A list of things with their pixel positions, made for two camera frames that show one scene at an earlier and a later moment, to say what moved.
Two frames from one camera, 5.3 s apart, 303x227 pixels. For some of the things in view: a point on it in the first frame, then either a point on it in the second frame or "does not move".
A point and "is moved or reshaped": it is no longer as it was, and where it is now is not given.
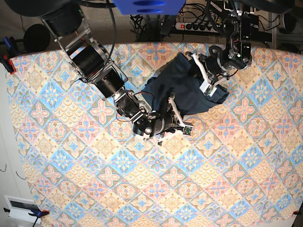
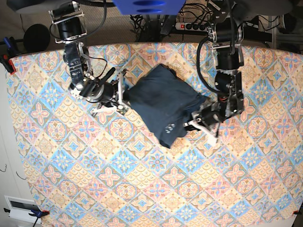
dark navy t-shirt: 180,79 is moved or reshaped
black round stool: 36,38 does not move
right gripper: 218,62 → 212,113
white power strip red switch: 196,27 does not move
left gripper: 153,124 → 97,90
